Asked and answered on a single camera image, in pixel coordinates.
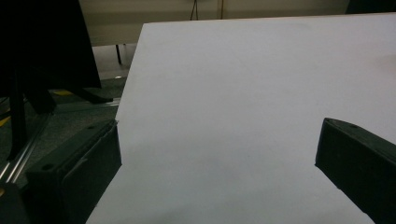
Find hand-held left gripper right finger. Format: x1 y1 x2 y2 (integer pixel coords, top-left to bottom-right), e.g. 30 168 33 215
315 117 396 224

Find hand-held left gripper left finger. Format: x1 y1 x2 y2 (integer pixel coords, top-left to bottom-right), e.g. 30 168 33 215
25 119 122 224

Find black metal stand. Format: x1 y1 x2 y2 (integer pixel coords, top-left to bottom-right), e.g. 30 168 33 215
6 69 114 161

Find black curtain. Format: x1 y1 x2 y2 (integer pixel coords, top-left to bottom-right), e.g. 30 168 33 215
0 0 103 98

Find aluminium floor rail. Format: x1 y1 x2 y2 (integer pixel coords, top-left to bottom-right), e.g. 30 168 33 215
0 97 121 185

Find black hanging cable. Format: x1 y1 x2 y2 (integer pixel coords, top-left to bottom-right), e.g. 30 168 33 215
190 0 200 21

